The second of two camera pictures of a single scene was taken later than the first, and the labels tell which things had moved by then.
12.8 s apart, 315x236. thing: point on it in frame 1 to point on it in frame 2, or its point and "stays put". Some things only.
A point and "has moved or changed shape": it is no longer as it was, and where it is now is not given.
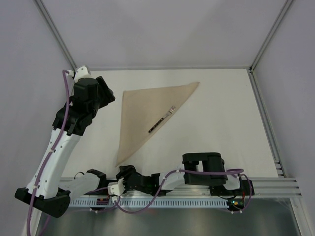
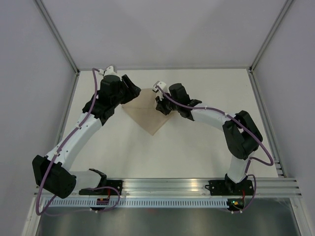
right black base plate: [246, 189] stays put
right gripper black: [129, 169] to [160, 106]
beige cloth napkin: [142, 109] has moved or changed shape
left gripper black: [108, 95] to [133, 91]
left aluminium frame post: [40, 6] stays put
